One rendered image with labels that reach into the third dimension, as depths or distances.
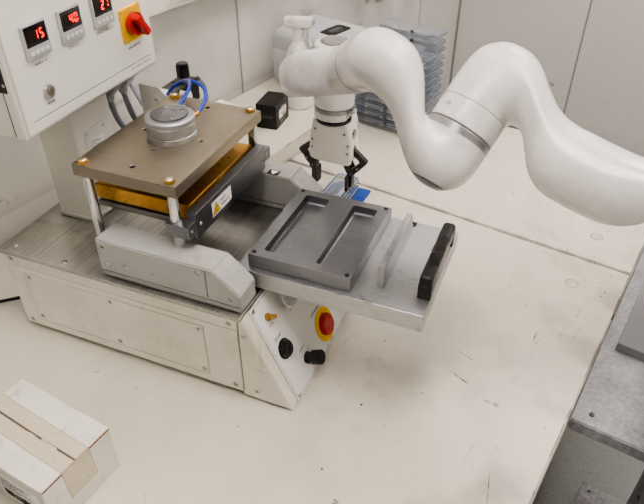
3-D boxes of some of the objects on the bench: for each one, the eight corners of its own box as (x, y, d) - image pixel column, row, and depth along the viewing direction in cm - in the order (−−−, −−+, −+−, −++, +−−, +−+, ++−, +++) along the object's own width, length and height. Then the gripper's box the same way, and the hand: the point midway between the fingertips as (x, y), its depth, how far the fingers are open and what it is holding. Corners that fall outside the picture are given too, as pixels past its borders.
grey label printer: (271, 82, 198) (268, 26, 188) (313, 63, 211) (312, 9, 200) (334, 103, 186) (334, 45, 176) (374, 82, 198) (377, 26, 188)
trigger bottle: (283, 109, 183) (279, 20, 168) (288, 97, 189) (285, 11, 174) (313, 111, 182) (312, 22, 167) (317, 99, 188) (317, 12, 173)
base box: (29, 325, 120) (1, 251, 109) (146, 218, 147) (132, 152, 137) (292, 412, 104) (289, 335, 93) (368, 275, 132) (372, 204, 121)
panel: (297, 401, 105) (247, 312, 97) (359, 289, 127) (322, 209, 119) (308, 401, 104) (257, 311, 96) (368, 288, 126) (331, 208, 118)
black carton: (256, 127, 174) (254, 103, 170) (269, 113, 181) (267, 90, 177) (277, 130, 173) (275, 106, 169) (288, 116, 179) (288, 93, 175)
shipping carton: (-31, 470, 95) (-52, 432, 90) (42, 412, 104) (27, 374, 98) (51, 537, 87) (33, 499, 82) (123, 467, 96) (111, 429, 90)
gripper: (288, 111, 136) (290, 184, 146) (365, 128, 130) (361, 202, 141) (304, 98, 141) (305, 168, 152) (379, 113, 135) (374, 185, 146)
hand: (332, 179), depth 145 cm, fingers open, 7 cm apart
